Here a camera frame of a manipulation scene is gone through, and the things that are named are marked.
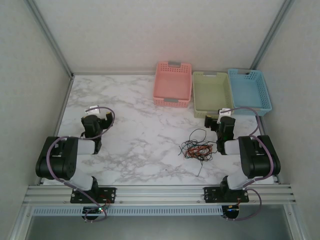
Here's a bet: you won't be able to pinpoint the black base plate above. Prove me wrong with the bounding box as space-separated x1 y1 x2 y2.
70 187 117 204
203 186 250 204

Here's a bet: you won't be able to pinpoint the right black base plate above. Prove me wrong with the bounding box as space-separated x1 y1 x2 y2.
203 186 250 204

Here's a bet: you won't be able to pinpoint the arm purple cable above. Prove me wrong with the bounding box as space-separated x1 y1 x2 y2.
225 106 275 222
46 106 116 223

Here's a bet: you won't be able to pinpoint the wire pile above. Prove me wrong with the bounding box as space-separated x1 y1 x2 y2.
180 140 214 161

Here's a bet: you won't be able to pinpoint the blue plastic basket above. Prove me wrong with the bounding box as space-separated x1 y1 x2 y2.
227 68 273 117

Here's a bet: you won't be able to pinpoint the thin orange wire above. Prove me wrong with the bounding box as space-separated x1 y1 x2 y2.
182 145 214 160
183 147 213 160

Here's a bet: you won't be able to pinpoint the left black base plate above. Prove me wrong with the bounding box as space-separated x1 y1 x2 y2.
70 187 117 204

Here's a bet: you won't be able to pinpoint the aluminium frame leg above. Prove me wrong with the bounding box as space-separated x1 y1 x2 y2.
283 203 305 240
9 203 35 240

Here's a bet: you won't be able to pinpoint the slotted grey cable duct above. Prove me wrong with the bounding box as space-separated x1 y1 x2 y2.
31 206 224 216

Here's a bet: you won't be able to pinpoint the pink plastic basket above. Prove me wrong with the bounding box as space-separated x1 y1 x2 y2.
152 61 193 109

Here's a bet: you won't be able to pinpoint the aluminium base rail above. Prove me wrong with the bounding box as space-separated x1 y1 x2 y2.
23 184 296 205

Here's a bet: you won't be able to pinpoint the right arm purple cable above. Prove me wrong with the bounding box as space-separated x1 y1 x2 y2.
225 106 275 222

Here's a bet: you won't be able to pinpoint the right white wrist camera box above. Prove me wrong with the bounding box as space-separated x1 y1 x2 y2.
216 107 232 124

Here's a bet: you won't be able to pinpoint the aluminium frame post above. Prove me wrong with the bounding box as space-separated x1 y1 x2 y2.
249 0 298 73
24 0 75 78

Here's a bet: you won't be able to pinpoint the aluminium table end rail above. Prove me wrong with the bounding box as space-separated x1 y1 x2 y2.
71 71 157 76

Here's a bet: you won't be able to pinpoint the green plastic basket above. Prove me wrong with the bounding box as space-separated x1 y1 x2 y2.
192 71 235 119

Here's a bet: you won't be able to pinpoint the left red black power wires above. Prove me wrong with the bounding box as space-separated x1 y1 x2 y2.
99 194 113 209

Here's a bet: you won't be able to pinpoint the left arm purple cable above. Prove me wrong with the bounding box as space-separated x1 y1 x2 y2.
46 106 116 223

